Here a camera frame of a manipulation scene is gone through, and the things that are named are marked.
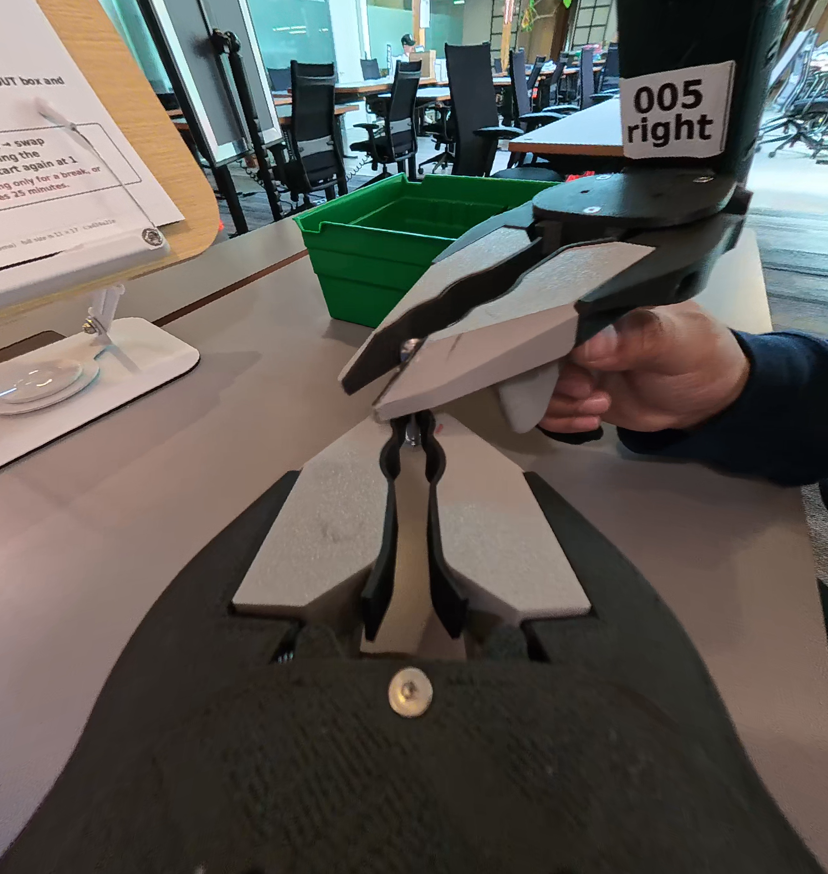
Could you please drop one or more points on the steel hex bolt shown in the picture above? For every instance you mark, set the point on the steel hex bolt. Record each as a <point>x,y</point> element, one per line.
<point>412,431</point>

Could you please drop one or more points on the printed instruction sheet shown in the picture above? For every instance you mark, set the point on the printed instruction sheet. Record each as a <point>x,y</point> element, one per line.
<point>45,136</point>

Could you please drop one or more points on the instruction sheet on stand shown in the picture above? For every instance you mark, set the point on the instruction sheet on stand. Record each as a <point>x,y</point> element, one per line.
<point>168,171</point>

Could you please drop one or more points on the white board stand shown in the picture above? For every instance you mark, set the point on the white board stand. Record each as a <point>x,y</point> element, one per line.
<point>147,348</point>

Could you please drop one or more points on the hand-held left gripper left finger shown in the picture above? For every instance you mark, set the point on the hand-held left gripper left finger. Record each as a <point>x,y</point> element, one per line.
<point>318,532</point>

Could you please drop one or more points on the long white office desk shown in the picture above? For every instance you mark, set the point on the long white office desk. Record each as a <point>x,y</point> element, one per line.
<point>564,133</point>

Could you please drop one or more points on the framed grey panel on stand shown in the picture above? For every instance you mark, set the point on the framed grey panel on stand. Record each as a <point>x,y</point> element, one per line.
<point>188,82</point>

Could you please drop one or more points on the person's right hand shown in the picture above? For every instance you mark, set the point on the person's right hand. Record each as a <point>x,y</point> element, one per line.
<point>660,369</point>

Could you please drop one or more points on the group of black office chairs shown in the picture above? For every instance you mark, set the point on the group of black office chairs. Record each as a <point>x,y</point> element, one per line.
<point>315,136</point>

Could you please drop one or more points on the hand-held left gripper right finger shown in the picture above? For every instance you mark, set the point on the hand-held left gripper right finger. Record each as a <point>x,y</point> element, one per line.
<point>503,532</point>

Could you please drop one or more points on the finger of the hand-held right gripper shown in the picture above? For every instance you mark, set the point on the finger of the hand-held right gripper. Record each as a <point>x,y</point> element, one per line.
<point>509,341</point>
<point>475,256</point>

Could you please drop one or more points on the person's right forearm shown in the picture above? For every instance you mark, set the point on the person's right forearm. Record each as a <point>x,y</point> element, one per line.
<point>796,410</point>

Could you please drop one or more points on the green plastic bin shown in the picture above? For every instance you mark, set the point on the green plastic bin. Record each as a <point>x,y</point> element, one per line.
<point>373,287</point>

